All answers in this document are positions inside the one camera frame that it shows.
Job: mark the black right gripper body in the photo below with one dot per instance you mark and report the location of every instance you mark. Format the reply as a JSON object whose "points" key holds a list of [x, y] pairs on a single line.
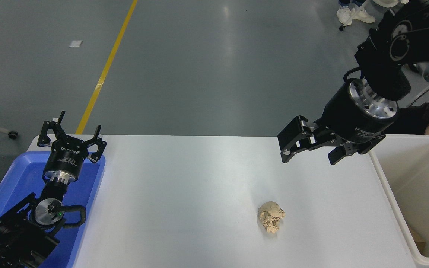
{"points": [[343, 119]]}

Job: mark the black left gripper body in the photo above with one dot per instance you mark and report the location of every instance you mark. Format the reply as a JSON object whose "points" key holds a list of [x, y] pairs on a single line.
{"points": [[66, 158]]}

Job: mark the tan paper ball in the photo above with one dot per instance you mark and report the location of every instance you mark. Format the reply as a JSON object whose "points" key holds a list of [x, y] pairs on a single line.
{"points": [[271, 216]]}

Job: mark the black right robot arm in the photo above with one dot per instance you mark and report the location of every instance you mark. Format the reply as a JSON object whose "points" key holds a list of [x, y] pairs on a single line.
{"points": [[393, 41]]}

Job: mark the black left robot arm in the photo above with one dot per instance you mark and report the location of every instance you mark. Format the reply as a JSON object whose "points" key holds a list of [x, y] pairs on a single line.
{"points": [[21, 230]]}

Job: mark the blue plastic tray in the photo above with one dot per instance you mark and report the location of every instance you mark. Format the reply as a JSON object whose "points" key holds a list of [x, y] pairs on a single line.
{"points": [[17, 178]]}

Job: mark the grey metal rod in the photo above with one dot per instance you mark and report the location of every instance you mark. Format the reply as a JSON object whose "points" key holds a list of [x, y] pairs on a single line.
{"points": [[421, 96]]}

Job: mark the large pale plastic bin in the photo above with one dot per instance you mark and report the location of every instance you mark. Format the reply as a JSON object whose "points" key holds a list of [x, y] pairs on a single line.
{"points": [[423, 186]]}

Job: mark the white paper scrap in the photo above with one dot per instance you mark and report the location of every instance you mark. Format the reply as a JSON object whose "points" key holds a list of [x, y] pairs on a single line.
{"points": [[75, 43]]}

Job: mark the brown cardboard piece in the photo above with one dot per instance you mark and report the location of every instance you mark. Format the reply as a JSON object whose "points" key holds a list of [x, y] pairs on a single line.
{"points": [[418, 238]]}

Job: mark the white wheeled chair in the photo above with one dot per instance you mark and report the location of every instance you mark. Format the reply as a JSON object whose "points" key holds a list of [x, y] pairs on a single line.
{"points": [[384, 3]]}

